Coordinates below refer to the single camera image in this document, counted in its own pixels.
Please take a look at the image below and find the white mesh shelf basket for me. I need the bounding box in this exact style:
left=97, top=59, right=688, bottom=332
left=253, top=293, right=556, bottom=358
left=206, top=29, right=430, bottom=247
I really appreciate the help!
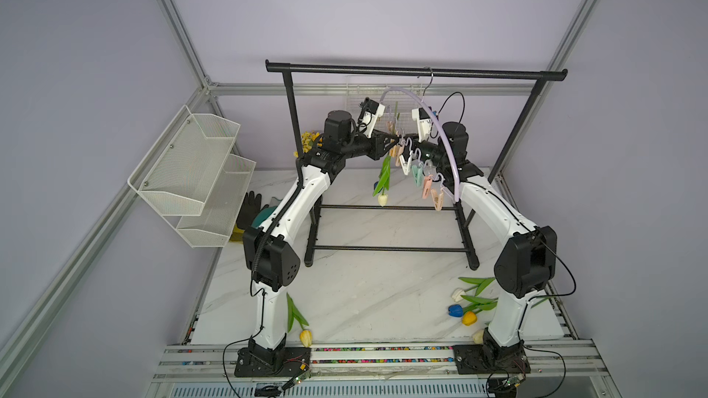
left=127, top=107, right=256, bottom=248

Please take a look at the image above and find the black and yellow glove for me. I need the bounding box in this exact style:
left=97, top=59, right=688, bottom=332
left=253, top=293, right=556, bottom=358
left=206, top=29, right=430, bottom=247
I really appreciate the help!
left=229, top=191, right=262, bottom=242

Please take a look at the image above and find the green rubber work glove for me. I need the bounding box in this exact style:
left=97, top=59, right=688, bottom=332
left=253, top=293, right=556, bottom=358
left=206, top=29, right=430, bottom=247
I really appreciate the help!
left=251, top=197, right=280, bottom=228

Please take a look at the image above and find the blue tulip right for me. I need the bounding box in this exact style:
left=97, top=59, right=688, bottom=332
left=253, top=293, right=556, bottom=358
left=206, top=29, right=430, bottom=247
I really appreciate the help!
left=447, top=296, right=498, bottom=318

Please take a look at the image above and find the yellow tulip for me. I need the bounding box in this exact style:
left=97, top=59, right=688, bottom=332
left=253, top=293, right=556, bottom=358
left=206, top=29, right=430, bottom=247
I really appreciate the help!
left=461, top=311, right=479, bottom=326
left=286, top=294, right=313, bottom=348

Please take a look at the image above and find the white tulip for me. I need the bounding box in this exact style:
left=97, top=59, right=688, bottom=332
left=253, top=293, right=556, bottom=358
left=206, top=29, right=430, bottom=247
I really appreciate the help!
left=374, top=101, right=400, bottom=207
left=451, top=277, right=495, bottom=302

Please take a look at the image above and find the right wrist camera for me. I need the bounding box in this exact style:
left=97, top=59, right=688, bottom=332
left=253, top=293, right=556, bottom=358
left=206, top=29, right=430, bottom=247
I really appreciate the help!
left=411, top=107, right=433, bottom=142

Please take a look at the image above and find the sunflower bouquet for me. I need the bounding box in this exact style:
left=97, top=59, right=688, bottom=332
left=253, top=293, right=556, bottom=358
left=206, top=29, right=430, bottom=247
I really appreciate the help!
left=293, top=132, right=323, bottom=158

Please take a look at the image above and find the yellow tulip left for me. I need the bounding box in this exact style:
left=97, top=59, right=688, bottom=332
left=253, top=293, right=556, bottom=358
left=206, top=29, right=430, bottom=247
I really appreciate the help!
left=286, top=294, right=313, bottom=348

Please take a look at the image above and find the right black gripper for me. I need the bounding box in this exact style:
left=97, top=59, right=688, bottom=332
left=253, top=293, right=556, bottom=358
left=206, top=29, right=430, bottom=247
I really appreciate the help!
left=393, top=135, right=449, bottom=171

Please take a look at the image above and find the metal base rail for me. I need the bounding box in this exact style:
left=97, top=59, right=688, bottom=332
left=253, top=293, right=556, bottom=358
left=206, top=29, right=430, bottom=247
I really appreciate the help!
left=147, top=338, right=621, bottom=397

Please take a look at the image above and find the purple clip hanger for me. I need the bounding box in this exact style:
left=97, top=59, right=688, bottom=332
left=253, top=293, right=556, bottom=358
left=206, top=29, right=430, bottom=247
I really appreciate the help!
left=381, top=87, right=461, bottom=202

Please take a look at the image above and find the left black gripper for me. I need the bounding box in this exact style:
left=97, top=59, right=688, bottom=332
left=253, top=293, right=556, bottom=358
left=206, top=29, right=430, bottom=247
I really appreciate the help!
left=341, top=130, right=398, bottom=162

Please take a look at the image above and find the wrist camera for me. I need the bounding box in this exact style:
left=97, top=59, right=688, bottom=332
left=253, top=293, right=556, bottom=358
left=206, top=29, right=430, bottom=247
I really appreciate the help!
left=411, top=107, right=433, bottom=142
left=358, top=98, right=385, bottom=138

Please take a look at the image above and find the black clothes rack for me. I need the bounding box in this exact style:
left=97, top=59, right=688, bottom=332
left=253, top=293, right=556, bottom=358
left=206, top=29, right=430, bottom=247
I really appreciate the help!
left=264, top=59, right=570, bottom=272

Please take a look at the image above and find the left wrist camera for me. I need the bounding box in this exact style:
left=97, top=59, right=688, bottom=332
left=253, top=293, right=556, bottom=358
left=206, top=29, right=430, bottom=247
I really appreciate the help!
left=358, top=98, right=385, bottom=138

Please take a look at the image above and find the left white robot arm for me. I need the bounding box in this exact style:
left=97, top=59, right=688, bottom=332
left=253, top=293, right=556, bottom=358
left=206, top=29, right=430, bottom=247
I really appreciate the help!
left=234, top=103, right=398, bottom=378

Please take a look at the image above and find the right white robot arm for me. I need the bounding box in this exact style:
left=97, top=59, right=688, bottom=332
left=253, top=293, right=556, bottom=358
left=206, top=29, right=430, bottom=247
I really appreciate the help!
left=418, top=122, right=558, bottom=373

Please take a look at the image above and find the yellow tulip right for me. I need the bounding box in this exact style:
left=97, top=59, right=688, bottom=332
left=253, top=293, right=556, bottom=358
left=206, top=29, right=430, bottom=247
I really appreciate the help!
left=461, top=311, right=479, bottom=326

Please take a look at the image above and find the white wire wall basket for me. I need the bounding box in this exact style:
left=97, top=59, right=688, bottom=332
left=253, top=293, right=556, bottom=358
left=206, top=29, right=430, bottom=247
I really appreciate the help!
left=343, top=85, right=429, bottom=135

